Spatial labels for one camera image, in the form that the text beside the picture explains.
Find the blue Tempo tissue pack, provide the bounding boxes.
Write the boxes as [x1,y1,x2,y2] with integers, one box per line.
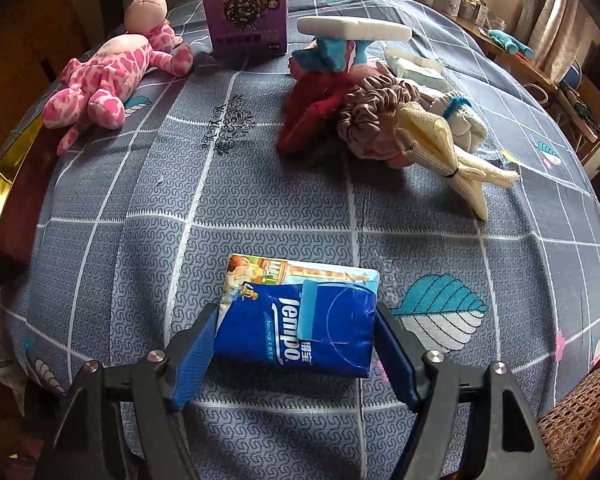
[214,254,379,378]

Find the cream cloth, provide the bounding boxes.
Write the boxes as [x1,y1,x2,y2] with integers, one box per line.
[394,101,519,221]

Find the white knit gloves blue band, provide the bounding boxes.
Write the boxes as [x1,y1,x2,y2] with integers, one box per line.
[419,91,488,153]

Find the mauve satin scrunchie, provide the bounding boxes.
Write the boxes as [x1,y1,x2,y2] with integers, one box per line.
[337,62,420,169]

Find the red fuzzy sock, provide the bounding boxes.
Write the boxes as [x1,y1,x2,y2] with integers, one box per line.
[276,73,355,155]

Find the white packaged tissue packs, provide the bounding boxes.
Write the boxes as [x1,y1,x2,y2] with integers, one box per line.
[384,47,452,93]

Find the blue plush toy pink dress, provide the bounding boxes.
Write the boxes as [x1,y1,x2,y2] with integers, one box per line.
[288,37,378,81]

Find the wicker chair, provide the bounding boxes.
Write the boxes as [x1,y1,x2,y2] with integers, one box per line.
[539,364,600,479]

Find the grey patterned bedspread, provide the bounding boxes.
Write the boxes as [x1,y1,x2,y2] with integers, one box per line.
[0,0,600,479]

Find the gold storage box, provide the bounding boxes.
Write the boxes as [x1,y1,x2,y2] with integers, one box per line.
[0,114,44,266]

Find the pink giraffe plush toy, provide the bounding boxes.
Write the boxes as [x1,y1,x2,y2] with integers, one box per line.
[42,0,194,155]

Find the wooden sideboard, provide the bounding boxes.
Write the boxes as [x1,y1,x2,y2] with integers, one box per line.
[451,16,600,180]

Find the teal toy on sideboard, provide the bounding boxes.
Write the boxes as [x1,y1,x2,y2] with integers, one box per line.
[486,29,534,58]

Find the purple cardboard box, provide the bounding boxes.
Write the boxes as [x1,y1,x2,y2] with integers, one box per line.
[202,0,288,58]

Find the metal tins on sideboard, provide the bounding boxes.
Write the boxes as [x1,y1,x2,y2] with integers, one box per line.
[432,0,489,27]

